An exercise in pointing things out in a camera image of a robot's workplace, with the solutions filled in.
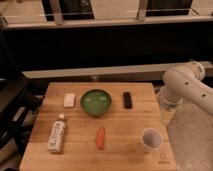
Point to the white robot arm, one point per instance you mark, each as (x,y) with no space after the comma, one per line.
(184,82)

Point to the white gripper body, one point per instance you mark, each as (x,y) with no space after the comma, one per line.
(168,102)

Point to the white paper cup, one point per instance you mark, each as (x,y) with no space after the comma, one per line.
(150,140)

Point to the green bowl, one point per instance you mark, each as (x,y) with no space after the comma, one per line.
(96,102)

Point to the white plastic bottle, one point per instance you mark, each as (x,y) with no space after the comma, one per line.
(56,136)

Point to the black eraser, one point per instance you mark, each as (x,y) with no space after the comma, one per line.
(127,100)

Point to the wooden cutting board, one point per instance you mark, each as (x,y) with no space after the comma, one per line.
(129,137)

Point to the white sponge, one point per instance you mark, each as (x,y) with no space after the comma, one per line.
(69,100)

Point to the orange carrot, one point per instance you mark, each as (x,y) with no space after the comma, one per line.
(100,138)

